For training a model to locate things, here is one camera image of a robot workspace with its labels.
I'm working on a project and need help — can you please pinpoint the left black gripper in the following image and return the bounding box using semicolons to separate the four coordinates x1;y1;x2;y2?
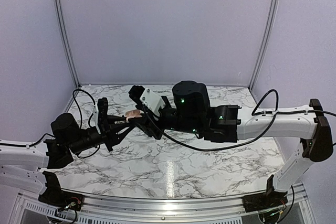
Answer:
68;115;136;155

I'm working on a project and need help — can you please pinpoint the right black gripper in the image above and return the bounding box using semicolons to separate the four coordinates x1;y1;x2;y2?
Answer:
128;95;203;140

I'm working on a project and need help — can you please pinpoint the pink round earbud case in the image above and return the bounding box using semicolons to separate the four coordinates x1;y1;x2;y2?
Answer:
124;109;142;122

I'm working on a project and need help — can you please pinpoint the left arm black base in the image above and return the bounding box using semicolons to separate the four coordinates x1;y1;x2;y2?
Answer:
38;171;83;211

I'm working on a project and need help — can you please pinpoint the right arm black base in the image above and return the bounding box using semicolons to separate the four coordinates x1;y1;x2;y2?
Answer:
242;175;288;212

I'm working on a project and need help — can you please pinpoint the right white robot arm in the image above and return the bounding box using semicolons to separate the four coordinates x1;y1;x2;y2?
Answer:
129;81;333;207

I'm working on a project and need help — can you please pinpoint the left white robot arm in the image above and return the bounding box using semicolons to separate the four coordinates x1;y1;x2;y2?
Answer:
1;113;135;206

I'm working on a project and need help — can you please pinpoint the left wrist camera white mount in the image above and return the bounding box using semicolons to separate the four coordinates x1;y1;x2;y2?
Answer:
93;97;108;134

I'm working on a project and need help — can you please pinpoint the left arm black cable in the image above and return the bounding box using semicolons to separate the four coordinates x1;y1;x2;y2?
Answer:
0;88;100;159

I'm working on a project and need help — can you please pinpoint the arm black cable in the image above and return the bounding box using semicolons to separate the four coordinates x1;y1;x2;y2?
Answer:
143;89;336;152
0;88;100;159

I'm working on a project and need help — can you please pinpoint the aluminium front rail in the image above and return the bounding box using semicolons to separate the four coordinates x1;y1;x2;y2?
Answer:
9;184;315;223

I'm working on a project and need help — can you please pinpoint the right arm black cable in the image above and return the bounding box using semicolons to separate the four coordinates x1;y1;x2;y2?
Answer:
143;89;336;152

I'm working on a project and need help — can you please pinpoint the left aluminium corner post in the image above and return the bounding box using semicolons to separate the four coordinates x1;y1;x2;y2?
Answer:
54;0;80;88

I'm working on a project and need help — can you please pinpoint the aluminium corner post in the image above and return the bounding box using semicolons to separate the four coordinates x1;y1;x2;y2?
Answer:
248;0;279;91
54;0;80;88

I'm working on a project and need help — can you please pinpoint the right aluminium corner post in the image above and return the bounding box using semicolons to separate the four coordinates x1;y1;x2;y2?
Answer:
248;0;279;91

